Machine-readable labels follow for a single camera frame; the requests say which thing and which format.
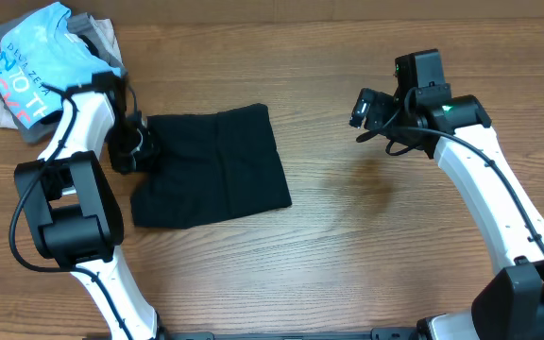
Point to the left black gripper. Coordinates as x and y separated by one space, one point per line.
144 162

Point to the black t-shirt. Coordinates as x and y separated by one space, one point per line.
212 168

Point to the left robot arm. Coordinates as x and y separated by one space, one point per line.
71 211

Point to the light blue printed t-shirt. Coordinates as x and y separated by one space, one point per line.
41 53

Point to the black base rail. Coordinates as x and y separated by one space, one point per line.
291 336

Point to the grey folded garment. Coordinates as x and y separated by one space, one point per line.
40 130

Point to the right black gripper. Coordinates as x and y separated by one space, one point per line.
376 111

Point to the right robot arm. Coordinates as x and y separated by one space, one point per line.
457 133

